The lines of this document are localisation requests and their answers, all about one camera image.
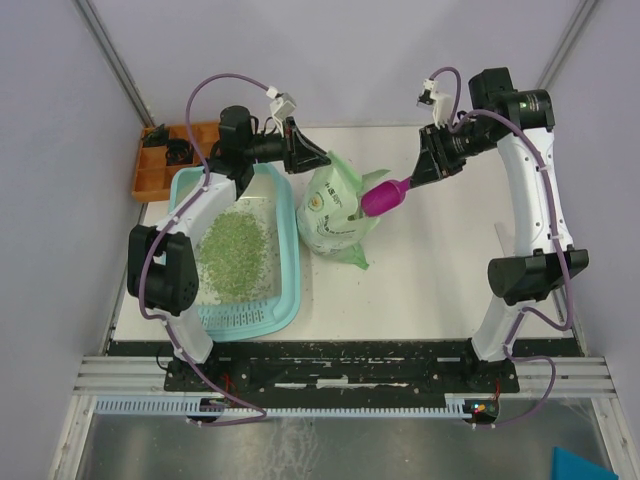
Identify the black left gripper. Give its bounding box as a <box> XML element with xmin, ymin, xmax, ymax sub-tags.
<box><xmin>244</xmin><ymin>117</ymin><xmax>332</xmax><ymax>175</ymax></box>

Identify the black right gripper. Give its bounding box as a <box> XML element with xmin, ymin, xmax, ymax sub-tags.
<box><xmin>407</xmin><ymin>119</ymin><xmax>497</xmax><ymax>188</ymax></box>

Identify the magenta plastic litter scoop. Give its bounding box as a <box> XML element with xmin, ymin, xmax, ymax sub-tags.
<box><xmin>360</xmin><ymin>178</ymin><xmax>411</xmax><ymax>217</ymax></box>

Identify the green cat litter bag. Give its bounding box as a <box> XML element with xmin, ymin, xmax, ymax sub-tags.
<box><xmin>296</xmin><ymin>152</ymin><xmax>389</xmax><ymax>270</ymax></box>

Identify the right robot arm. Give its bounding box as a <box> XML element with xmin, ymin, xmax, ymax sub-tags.
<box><xmin>409</xmin><ymin>67</ymin><xmax>589</xmax><ymax>391</ymax></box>

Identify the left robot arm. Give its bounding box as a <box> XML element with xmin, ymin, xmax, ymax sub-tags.
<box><xmin>127</xmin><ymin>97</ymin><xmax>329</xmax><ymax>390</ymax></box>

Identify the green litter pellets pile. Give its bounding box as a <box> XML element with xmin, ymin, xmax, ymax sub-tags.
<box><xmin>196</xmin><ymin>200</ymin><xmax>280</xmax><ymax>305</ymax></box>

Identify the white plastic bag clip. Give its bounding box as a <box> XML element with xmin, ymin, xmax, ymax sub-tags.
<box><xmin>494</xmin><ymin>222</ymin><xmax>515</xmax><ymax>258</ymax></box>

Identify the orange wooden compartment tray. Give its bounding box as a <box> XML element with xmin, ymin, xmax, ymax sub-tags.
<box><xmin>131</xmin><ymin>121</ymin><xmax>219</xmax><ymax>203</ymax></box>

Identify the small circuit board with LEDs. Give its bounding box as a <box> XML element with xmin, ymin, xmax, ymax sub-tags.
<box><xmin>470</xmin><ymin>400</ymin><xmax>500</xmax><ymax>424</ymax></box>

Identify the blue foam pad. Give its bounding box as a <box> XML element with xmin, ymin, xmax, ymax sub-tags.
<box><xmin>550</xmin><ymin>447</ymin><xmax>619</xmax><ymax>480</ymax></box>

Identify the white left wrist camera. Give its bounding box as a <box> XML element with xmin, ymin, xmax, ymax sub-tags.
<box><xmin>266</xmin><ymin>86</ymin><xmax>296</xmax><ymax>135</ymax></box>

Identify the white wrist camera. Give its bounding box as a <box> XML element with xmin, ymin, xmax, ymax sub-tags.
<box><xmin>417</xmin><ymin>79</ymin><xmax>455</xmax><ymax>127</ymax></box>
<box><xmin>266</xmin><ymin>86</ymin><xmax>296</xmax><ymax>135</ymax></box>

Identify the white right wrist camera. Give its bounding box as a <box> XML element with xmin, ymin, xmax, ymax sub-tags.
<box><xmin>417</xmin><ymin>79</ymin><xmax>455</xmax><ymax>127</ymax></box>

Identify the black ring part in tray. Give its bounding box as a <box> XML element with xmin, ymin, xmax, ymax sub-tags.
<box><xmin>165</xmin><ymin>138</ymin><xmax>194</xmax><ymax>166</ymax></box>

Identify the black mounting base plate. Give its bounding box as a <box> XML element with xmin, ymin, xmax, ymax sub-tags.
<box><xmin>163</xmin><ymin>339</ymin><xmax>521</xmax><ymax>401</ymax></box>

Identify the light blue cable duct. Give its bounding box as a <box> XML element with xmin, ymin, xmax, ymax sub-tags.
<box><xmin>93</xmin><ymin>391</ymin><xmax>474</xmax><ymax>417</ymax></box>

